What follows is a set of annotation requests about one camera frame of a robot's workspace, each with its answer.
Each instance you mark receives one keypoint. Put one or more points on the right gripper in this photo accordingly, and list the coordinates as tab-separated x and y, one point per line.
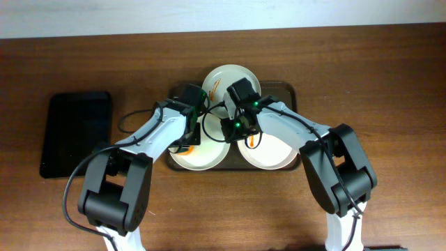
231	129

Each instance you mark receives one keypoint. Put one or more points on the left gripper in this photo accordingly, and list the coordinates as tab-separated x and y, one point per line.
191	136

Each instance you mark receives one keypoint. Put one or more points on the orange green scrub sponge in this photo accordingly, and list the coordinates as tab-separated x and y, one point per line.
186	150

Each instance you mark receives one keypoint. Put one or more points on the white plate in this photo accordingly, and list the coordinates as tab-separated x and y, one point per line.
266	152
209	153

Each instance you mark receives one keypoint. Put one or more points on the pale green plate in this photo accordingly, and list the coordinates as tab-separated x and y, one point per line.
218	80

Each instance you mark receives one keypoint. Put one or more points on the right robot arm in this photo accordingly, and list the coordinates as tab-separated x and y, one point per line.
338	171

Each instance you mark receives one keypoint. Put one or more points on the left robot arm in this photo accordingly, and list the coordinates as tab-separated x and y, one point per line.
117	182

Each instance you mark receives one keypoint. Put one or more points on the dark brown serving tray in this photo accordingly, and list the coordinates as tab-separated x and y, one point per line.
234	160

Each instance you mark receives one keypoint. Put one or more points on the black rectangular tray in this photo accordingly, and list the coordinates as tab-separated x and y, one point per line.
77	124

